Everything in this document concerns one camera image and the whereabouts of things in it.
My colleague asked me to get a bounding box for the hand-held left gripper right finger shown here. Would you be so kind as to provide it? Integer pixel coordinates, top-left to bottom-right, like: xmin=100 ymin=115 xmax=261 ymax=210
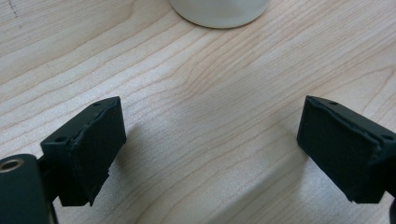
xmin=296 ymin=95 xmax=396 ymax=204

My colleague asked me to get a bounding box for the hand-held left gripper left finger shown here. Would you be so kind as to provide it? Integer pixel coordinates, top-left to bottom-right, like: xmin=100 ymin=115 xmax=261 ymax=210
xmin=40 ymin=96 xmax=128 ymax=207

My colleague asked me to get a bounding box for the white tumbler with red lid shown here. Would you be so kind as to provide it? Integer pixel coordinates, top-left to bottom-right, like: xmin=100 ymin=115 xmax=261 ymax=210
xmin=168 ymin=0 xmax=271 ymax=30

